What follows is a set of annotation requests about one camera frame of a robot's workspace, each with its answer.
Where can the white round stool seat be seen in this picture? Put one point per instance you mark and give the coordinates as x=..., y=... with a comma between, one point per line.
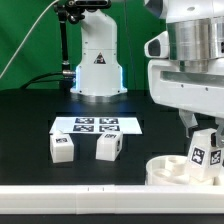
x=170, y=170

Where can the white sheet with markers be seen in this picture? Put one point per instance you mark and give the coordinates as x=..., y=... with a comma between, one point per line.
x=96, y=125

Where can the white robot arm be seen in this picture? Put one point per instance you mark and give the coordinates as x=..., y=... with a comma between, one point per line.
x=186, y=67

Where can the white front fence rail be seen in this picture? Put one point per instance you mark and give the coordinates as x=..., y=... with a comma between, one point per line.
x=110, y=199

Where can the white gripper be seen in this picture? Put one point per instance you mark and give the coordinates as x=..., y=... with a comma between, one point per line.
x=192, y=92

